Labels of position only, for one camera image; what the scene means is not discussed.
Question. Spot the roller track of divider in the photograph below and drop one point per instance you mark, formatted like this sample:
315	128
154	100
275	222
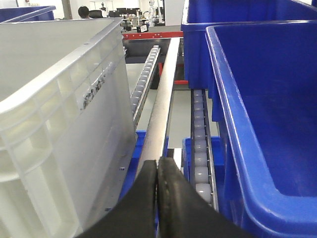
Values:
140	92
202	173

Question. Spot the blue bin far left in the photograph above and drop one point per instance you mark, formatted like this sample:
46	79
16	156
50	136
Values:
28	13

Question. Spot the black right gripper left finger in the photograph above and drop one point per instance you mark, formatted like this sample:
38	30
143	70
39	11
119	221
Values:
134	215

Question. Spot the roller track right of divider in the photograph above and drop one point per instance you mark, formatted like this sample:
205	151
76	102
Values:
202	173

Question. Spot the white plastic tote bin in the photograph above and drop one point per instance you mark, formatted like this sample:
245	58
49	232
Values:
66	128

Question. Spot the red shelf frame beam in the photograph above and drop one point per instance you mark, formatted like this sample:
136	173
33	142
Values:
152	35

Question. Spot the blue bin behind right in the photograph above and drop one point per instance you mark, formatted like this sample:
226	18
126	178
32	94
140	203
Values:
200	14

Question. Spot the person with black hair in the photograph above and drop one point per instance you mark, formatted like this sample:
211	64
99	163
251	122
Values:
83	12

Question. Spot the roller track left of divider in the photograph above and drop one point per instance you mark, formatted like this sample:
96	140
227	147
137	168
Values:
140	92

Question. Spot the silver metal divider rail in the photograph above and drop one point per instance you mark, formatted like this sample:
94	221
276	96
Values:
155	141

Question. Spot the large blue bin right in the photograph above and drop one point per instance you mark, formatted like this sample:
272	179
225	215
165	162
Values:
265	103

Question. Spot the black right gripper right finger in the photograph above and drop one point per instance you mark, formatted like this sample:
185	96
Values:
183	213

